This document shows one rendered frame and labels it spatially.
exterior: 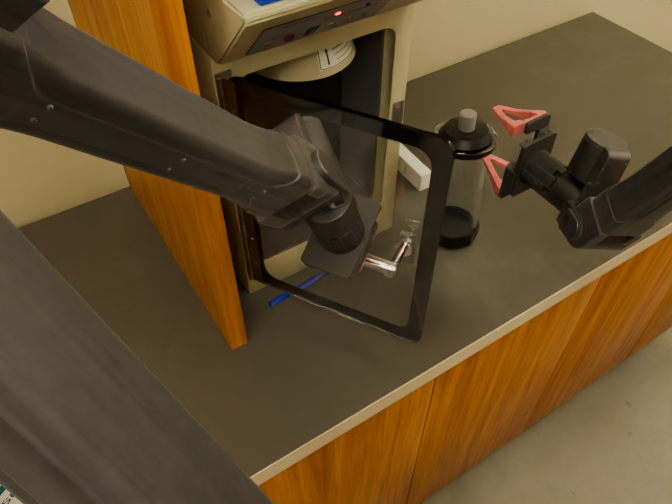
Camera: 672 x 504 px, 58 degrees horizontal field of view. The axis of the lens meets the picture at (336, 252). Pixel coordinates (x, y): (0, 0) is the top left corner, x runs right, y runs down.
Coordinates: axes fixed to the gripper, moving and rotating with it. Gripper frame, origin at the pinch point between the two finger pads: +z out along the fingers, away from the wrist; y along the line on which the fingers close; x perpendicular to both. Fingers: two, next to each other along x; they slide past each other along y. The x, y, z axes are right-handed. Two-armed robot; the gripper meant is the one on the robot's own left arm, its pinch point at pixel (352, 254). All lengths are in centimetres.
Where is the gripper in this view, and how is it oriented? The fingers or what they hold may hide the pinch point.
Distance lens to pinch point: 80.7
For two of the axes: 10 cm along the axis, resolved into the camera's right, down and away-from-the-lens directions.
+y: -3.9, 8.9, -2.2
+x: 9.0, 3.3, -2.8
